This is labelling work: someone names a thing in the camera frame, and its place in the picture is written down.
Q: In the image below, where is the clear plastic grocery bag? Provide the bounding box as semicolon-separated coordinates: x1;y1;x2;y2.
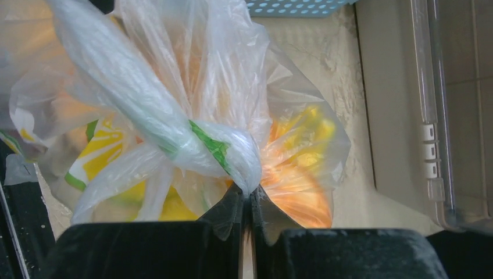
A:
1;1;351;228

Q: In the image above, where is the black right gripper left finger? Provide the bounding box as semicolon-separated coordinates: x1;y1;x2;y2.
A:
40;185;244;278

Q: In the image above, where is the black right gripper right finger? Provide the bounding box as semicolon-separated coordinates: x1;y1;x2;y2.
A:
250;187;447;278

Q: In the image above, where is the light blue plastic basket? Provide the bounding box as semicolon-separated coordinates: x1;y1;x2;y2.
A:
245;0;358;18

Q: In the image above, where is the smoky clear storage box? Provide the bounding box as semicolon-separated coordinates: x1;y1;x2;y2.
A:
355;1;492;235

